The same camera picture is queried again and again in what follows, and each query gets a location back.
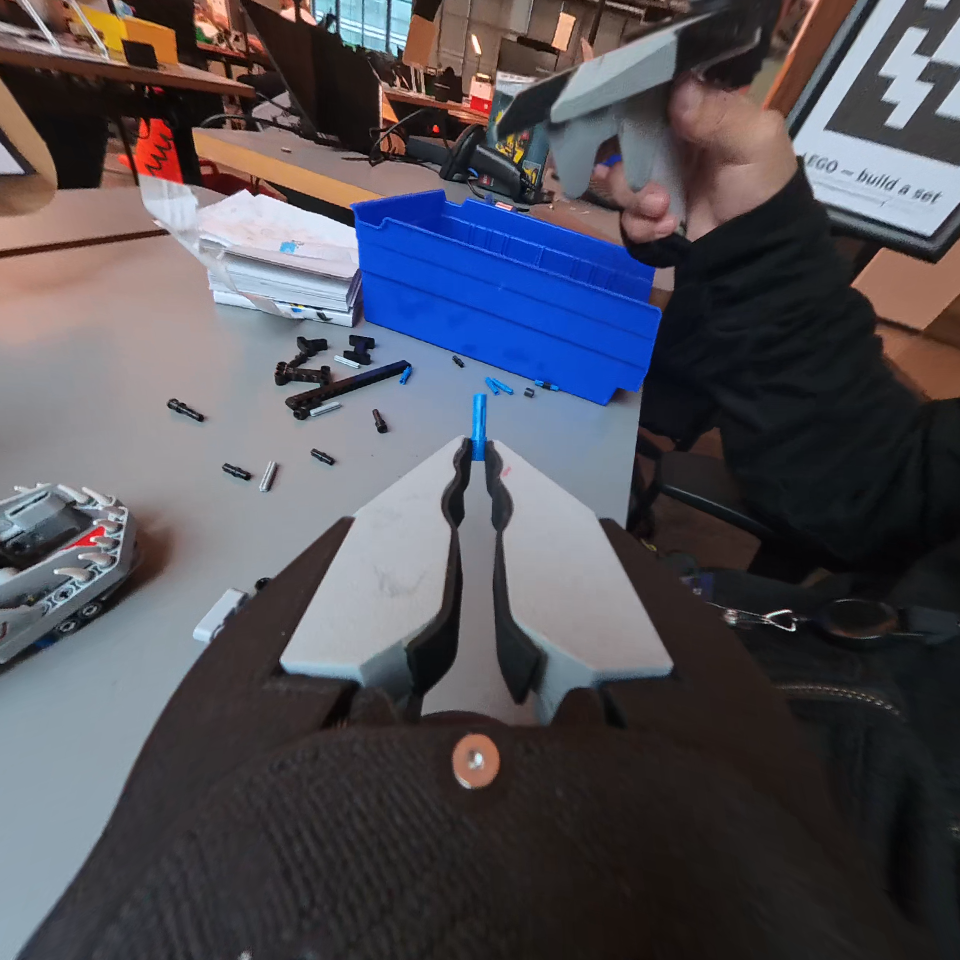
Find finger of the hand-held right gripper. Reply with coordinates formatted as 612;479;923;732
495;26;680;138
551;112;625;201

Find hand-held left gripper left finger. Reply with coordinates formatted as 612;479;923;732
279;436;472;714

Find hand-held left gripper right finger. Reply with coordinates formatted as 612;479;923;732
486;438;675;725

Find person's right forearm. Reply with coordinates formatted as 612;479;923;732
621;161;960;579

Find yellow lego set box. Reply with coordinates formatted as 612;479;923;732
486;71;555;194

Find light grey lego panel piece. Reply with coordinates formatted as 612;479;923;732
192;577;273;646

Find long black lego beam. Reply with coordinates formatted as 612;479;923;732
284;360;413;422

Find grey spiked lego vehicle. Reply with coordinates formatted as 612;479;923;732
0;483;141;666

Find person's right hand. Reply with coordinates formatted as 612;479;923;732
594;75;801;250

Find black office chair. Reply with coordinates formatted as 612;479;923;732
630;448;781;552

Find blue plastic bin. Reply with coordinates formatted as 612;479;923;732
350;189;663;407

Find black monitor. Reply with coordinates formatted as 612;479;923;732
238;0;385;153

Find black badge reel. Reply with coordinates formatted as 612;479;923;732
720;597;960;648

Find grey background table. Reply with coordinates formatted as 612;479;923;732
190;126;453;220

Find stack of instruction booklets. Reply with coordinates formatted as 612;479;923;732
196;189;366;330

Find person's black jacket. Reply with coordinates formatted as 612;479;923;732
678;551;960;960

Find clear plastic strip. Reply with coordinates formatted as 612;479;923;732
138;174;228;265

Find orange traffic cone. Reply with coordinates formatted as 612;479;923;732
118;114;186;186

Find wooden framed board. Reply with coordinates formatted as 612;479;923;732
0;73;60;219

